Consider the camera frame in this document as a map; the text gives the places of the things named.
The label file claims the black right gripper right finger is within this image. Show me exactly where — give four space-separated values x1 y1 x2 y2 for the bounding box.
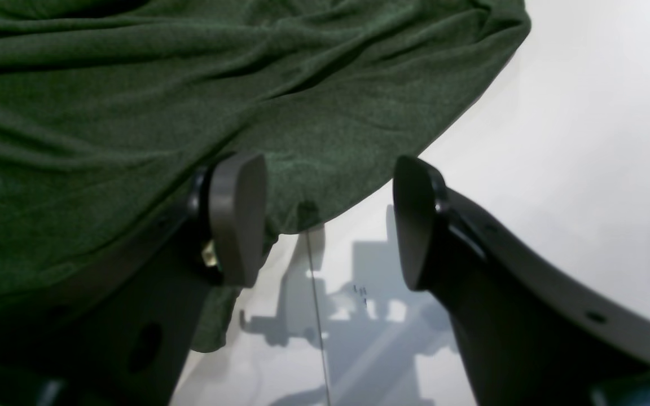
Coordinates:
393 155 650 405

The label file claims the dark green t-shirt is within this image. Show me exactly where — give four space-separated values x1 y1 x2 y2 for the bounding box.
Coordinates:
0 0 532 353

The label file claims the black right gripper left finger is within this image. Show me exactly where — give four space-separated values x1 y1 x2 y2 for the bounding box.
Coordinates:
0 152 267 405

